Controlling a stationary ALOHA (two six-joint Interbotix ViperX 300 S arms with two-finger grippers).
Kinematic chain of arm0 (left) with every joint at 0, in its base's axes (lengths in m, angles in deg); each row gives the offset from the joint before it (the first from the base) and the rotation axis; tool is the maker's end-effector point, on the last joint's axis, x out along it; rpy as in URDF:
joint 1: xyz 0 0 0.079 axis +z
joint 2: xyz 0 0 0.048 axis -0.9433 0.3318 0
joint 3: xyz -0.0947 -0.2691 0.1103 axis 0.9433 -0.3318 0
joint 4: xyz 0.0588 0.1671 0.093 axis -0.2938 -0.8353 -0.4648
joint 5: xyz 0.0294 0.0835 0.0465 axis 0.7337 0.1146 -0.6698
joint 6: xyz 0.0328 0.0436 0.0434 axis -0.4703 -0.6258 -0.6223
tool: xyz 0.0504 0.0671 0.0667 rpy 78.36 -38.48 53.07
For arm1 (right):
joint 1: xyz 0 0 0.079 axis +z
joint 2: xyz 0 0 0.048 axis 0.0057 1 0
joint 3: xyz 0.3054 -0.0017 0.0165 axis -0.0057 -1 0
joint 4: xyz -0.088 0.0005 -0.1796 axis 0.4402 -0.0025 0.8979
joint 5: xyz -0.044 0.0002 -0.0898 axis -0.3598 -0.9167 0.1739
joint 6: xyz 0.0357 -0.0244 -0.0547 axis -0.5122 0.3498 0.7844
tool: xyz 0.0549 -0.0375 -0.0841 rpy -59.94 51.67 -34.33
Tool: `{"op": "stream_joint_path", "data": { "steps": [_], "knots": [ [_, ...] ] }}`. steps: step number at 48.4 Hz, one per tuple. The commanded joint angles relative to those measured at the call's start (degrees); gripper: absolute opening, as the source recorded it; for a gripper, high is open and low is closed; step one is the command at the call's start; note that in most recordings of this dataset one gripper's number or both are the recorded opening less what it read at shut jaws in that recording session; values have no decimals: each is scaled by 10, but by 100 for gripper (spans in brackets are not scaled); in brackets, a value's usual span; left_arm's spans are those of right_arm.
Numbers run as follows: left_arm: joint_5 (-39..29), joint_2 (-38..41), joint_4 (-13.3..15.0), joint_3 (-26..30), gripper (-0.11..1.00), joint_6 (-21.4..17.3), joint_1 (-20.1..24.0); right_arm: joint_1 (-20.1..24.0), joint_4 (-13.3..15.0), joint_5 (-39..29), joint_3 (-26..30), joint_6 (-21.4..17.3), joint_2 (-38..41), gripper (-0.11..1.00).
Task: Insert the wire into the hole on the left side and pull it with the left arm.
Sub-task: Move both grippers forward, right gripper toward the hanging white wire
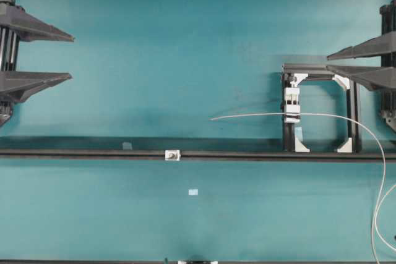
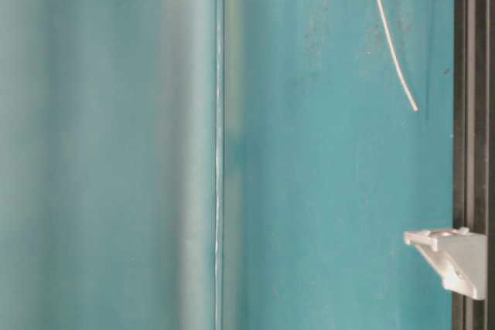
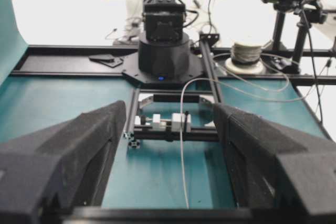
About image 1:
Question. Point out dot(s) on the white corner bracket upper right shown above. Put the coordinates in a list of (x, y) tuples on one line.
[(343, 82)]

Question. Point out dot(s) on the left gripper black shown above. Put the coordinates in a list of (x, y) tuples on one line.
[(18, 87)]

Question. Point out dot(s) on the white corner bracket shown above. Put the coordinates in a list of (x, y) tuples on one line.
[(296, 78), (300, 147), (346, 147), (343, 82)]

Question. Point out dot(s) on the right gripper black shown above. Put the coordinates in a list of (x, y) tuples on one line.
[(374, 78)]

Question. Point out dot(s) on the white corner bracket upper left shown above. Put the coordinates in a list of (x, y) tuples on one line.
[(296, 78)]

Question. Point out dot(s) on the pale tape patch on mat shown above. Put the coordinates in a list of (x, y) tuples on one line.
[(193, 192)]

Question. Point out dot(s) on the long black aluminium rail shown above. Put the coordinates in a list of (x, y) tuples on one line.
[(189, 155)]

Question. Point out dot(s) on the white corner bracket lower right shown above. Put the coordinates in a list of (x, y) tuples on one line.
[(346, 147)]

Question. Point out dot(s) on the clear tape patch near rail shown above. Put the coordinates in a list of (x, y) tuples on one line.
[(127, 146)]

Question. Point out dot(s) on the white wire clamp block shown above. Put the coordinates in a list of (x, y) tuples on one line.
[(291, 106)]

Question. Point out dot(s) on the black rectangular aluminium frame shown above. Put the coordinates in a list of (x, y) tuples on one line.
[(318, 72)]

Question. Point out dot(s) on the white corner bracket lower left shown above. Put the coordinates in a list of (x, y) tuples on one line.
[(300, 147)]

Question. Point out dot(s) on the white bracket with hole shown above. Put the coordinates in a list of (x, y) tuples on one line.
[(172, 155)]

